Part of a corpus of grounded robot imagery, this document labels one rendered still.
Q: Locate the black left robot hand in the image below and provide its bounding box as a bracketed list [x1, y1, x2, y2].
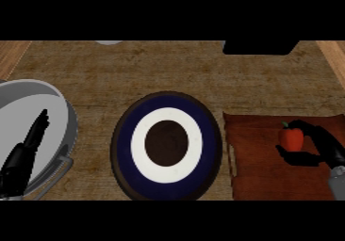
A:
[0, 108, 52, 200]

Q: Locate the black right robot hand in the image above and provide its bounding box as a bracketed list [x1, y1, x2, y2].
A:
[274, 119, 345, 170]

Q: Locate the red bell pepper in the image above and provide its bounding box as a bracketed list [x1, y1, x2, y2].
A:
[277, 120, 307, 153]

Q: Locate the red-brown tray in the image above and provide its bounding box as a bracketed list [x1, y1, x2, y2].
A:
[221, 111, 345, 201]

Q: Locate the blue and white plate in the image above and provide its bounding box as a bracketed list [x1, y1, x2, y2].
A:
[110, 90, 224, 201]

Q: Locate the grey metal pan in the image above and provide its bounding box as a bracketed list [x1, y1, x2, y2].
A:
[0, 78, 80, 201]

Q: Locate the black appliance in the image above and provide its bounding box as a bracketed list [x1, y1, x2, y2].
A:
[221, 40, 303, 56]

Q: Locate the tan woven placemat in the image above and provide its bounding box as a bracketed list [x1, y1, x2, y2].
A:
[0, 40, 345, 201]

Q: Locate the pale grey object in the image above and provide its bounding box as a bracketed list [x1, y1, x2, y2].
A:
[94, 40, 126, 47]

